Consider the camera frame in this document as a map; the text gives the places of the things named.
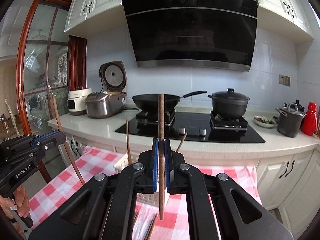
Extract person's left hand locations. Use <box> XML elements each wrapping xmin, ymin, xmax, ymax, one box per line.
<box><xmin>0</xmin><ymin>185</ymin><xmax>30</xmax><ymax>219</ymax></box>

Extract black gas cooktop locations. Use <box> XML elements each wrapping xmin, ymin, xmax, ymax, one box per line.
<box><xmin>116</xmin><ymin>110</ymin><xmax>265</xmax><ymax>144</ymax></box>

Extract black wok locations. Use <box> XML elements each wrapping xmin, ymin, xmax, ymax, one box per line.
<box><xmin>132</xmin><ymin>90</ymin><xmax>207</xmax><ymax>112</ymax></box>

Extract red white checkered tablecloth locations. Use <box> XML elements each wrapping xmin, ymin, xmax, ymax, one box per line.
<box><xmin>30</xmin><ymin>146</ymin><xmax>260</xmax><ymax>239</ymax></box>

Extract white small cooker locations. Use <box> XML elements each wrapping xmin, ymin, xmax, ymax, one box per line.
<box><xmin>67</xmin><ymin>86</ymin><xmax>92</xmax><ymax>115</ymax></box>

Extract white perforated utensil basket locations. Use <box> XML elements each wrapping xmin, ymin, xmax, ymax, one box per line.
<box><xmin>113</xmin><ymin>152</ymin><xmax>171</xmax><ymax>208</ymax></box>

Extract silver open rice cooker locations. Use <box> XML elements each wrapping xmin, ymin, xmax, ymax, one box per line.
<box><xmin>85</xmin><ymin>61</ymin><xmax>127</xmax><ymax>119</ymax></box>

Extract black lidded pot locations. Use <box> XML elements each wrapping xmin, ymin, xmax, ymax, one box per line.
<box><xmin>208</xmin><ymin>88</ymin><xmax>250</xmax><ymax>119</ymax></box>

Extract red framed glass door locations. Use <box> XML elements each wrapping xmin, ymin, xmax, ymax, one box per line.
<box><xmin>15</xmin><ymin>0</ymin><xmax>89</xmax><ymax>184</ymax></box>

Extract small white dish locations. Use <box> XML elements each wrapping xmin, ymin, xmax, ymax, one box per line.
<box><xmin>253</xmin><ymin>115</ymin><xmax>276</xmax><ymax>128</ymax></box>

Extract black range hood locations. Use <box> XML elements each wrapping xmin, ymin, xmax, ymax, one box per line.
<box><xmin>121</xmin><ymin>0</ymin><xmax>258</xmax><ymax>72</ymax></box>

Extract grey lidded stockpot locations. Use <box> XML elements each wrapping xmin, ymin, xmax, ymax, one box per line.
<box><xmin>275</xmin><ymin>101</ymin><xmax>306</xmax><ymax>138</ymax></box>

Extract white lower cabinets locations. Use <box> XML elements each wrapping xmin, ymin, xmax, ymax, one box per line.
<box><xmin>56</xmin><ymin>132</ymin><xmax>320</xmax><ymax>238</ymax></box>

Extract red thermos bottle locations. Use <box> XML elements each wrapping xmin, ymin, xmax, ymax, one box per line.
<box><xmin>301</xmin><ymin>102</ymin><xmax>318</xmax><ymax>136</ymax></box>

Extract white upper left cabinet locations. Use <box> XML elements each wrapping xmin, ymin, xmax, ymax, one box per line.
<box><xmin>65</xmin><ymin>0</ymin><xmax>126</xmax><ymax>38</ymax></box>

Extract white cabinet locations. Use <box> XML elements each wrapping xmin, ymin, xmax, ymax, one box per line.
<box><xmin>258</xmin><ymin>0</ymin><xmax>313</xmax><ymax>43</ymax></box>
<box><xmin>65</xmin><ymin>0</ymin><xmax>126</xmax><ymax>38</ymax></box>

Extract white upper right cabinet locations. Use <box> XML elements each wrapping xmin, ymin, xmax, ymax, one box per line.
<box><xmin>258</xmin><ymin>0</ymin><xmax>313</xmax><ymax>43</ymax></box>

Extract wall switch plate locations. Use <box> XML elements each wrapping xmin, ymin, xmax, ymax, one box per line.
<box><xmin>279</xmin><ymin>74</ymin><xmax>291</xmax><ymax>86</ymax></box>

